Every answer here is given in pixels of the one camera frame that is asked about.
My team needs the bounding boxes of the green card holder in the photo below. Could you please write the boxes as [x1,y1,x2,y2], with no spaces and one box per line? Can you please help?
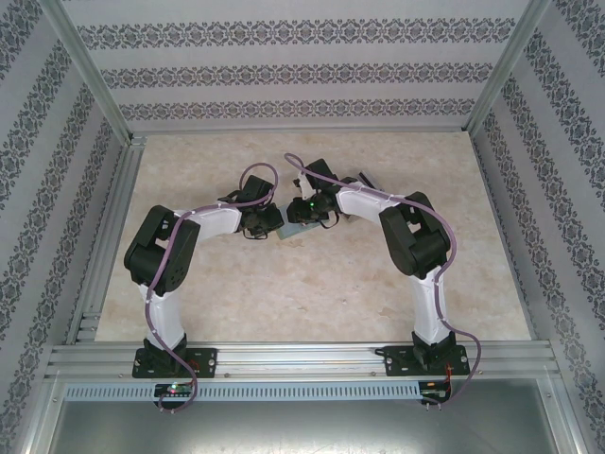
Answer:
[276,220,322,242]

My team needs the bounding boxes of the circuit board green light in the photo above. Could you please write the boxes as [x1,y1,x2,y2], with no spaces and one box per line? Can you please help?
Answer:
[154,383,196,397]

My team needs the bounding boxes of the grey metal panel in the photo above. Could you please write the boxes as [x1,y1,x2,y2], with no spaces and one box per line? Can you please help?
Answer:
[46,399,578,454]

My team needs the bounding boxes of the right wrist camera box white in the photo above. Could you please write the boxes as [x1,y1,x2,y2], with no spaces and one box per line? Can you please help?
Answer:
[292,172,314,201]

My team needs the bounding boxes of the aluminium mounting rail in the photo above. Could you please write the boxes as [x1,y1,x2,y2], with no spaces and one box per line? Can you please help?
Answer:
[44,342,562,379]

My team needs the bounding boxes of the aluminium side rail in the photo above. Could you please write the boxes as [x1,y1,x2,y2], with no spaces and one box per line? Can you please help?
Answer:
[65,136,147,344]

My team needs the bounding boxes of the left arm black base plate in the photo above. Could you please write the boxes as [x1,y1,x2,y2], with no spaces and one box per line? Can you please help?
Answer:
[131,347,218,379]

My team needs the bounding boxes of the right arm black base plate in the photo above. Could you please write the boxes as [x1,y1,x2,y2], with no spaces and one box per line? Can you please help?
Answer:
[383,344,472,378]

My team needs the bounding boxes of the slotted grey cable duct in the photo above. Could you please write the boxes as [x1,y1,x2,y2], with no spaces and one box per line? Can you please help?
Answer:
[63,381,422,401]

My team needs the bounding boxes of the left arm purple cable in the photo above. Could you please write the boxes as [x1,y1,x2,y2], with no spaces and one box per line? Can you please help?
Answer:
[144,162,280,415]

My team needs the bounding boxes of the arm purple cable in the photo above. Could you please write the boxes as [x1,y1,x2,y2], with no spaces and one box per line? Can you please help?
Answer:
[144,162,280,415]
[283,151,484,412]

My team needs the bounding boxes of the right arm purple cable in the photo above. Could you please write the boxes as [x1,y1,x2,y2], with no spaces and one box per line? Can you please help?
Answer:
[283,151,484,412]

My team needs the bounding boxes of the left aluminium frame post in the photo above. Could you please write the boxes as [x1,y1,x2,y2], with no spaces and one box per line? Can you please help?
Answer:
[44,0,136,143]

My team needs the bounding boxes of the aluminium frame post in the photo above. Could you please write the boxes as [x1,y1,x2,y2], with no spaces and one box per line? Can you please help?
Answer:
[44,0,136,143]
[465,0,552,134]

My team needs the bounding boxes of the right aluminium frame post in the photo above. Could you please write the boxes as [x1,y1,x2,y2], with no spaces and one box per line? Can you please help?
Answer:
[465,0,552,134]

